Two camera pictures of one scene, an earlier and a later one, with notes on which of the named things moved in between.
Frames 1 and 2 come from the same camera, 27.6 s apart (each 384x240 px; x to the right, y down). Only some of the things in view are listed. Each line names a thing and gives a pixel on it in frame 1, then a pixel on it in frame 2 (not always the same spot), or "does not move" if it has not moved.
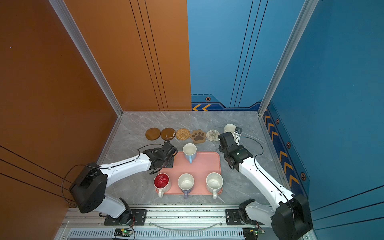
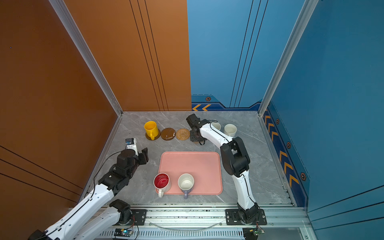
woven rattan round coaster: (183, 134) does not move
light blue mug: (190, 149) → (216, 125)
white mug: (229, 128) does not move
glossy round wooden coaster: (167, 133) does not move
